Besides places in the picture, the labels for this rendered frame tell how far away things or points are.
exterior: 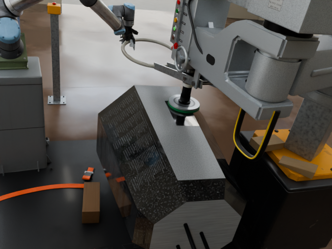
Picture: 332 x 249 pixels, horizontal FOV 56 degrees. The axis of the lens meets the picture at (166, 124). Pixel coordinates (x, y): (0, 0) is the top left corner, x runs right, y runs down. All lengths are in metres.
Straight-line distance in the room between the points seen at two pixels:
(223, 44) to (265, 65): 0.29
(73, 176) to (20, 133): 0.54
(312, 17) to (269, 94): 0.36
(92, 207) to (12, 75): 1.07
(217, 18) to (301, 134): 0.87
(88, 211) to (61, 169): 0.64
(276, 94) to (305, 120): 0.69
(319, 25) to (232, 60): 0.45
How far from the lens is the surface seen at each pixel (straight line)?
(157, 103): 2.09
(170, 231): 1.61
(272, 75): 1.36
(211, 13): 1.85
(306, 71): 1.50
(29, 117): 2.55
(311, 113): 2.03
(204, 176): 1.54
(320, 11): 1.24
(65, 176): 2.74
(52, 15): 3.49
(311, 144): 2.09
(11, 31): 2.29
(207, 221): 1.63
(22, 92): 2.45
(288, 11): 1.25
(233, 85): 1.52
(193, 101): 2.15
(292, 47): 1.32
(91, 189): 2.45
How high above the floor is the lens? 1.83
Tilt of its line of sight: 31 degrees down
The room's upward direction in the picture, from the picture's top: 10 degrees clockwise
